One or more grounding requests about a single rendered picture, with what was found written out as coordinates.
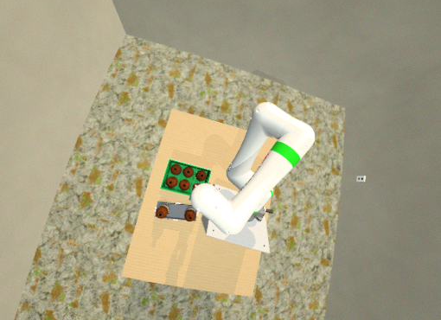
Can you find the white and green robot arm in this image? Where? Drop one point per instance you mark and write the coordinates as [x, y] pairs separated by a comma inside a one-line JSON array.
[[294, 140]]

